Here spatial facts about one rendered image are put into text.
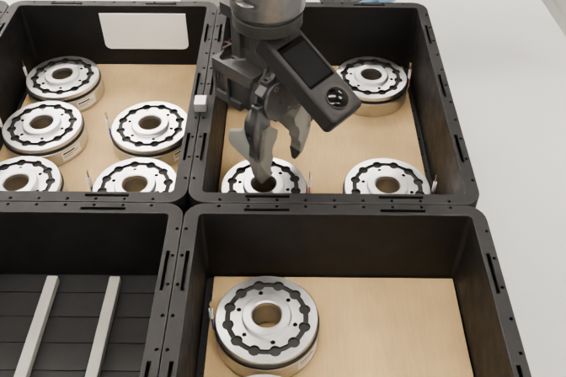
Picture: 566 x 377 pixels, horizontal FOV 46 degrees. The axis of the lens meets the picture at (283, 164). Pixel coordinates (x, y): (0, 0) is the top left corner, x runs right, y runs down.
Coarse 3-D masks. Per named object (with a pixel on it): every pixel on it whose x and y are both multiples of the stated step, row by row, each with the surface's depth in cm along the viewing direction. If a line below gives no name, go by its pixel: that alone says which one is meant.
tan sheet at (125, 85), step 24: (120, 72) 100; (144, 72) 100; (168, 72) 100; (192, 72) 100; (120, 96) 96; (144, 96) 96; (168, 96) 96; (96, 120) 92; (96, 144) 88; (72, 168) 85; (96, 168) 85
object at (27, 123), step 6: (30, 114) 87; (36, 114) 87; (42, 114) 87; (48, 114) 87; (54, 114) 87; (24, 120) 86; (30, 120) 86; (54, 120) 86; (60, 120) 86; (24, 126) 85; (30, 126) 85; (48, 126) 85; (54, 126) 85; (24, 132) 85; (30, 132) 84; (36, 132) 84; (42, 132) 84; (48, 132) 85
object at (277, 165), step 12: (240, 168) 80; (276, 168) 80; (288, 168) 81; (228, 180) 79; (240, 180) 79; (288, 180) 79; (300, 180) 79; (228, 192) 78; (240, 192) 77; (288, 192) 77; (300, 192) 77
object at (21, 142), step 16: (16, 112) 88; (32, 112) 88; (64, 112) 88; (16, 128) 86; (64, 128) 86; (80, 128) 86; (16, 144) 83; (32, 144) 84; (48, 144) 83; (64, 144) 84
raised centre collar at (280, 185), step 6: (252, 174) 79; (276, 174) 79; (246, 180) 78; (252, 180) 78; (276, 180) 78; (282, 180) 78; (246, 186) 77; (276, 186) 77; (282, 186) 77; (246, 192) 77; (252, 192) 77; (258, 192) 77; (270, 192) 77; (276, 192) 77
